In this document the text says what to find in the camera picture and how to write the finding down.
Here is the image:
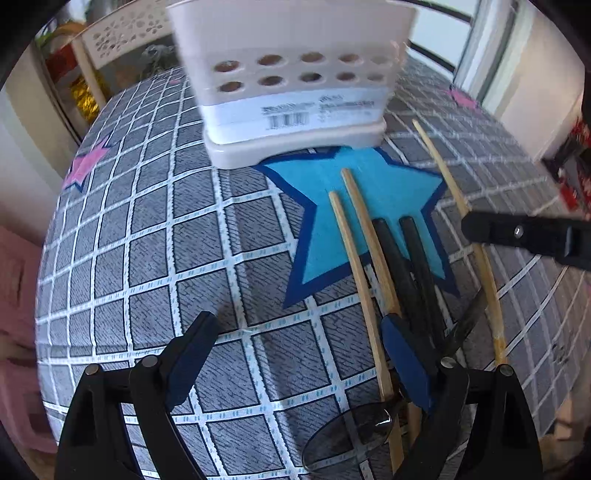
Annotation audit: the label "white plastic utensil holder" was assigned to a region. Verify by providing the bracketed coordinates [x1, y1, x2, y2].
[165, 0, 416, 169]

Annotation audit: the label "dark translucent spoon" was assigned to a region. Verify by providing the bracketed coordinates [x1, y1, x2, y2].
[444, 288, 492, 358]
[304, 401, 403, 472]

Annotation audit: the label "grey checked star tablecloth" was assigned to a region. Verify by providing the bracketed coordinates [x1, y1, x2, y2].
[34, 55, 591, 480]

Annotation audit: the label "white sliding door frame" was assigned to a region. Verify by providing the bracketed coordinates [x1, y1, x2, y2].
[455, 0, 536, 116]

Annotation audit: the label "white plastic trolley cart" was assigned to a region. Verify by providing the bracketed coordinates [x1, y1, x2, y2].
[76, 7, 176, 102]

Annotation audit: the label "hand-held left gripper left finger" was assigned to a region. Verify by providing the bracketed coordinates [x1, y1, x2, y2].
[54, 311, 220, 480]

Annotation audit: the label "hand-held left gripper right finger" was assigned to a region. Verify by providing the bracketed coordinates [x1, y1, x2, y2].
[381, 314, 543, 480]

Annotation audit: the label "red plastic basket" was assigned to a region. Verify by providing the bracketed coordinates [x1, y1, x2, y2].
[46, 48, 79, 79]

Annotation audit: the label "gold foil wrap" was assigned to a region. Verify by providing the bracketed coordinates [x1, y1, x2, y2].
[69, 76, 100, 121]

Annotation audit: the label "red floor object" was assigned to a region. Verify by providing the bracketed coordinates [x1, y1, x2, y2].
[540, 117, 591, 213]

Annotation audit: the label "pink plastic stool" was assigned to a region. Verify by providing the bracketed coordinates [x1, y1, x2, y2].
[0, 355, 58, 455]

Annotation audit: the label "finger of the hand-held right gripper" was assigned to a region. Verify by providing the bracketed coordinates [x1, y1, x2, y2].
[462, 210, 591, 271]

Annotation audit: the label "wooden chopstick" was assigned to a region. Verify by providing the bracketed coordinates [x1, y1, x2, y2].
[412, 119, 509, 367]
[341, 168, 423, 437]
[329, 191, 402, 474]

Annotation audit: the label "green leafy vegetables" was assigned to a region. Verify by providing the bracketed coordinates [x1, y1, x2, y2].
[139, 44, 178, 75]

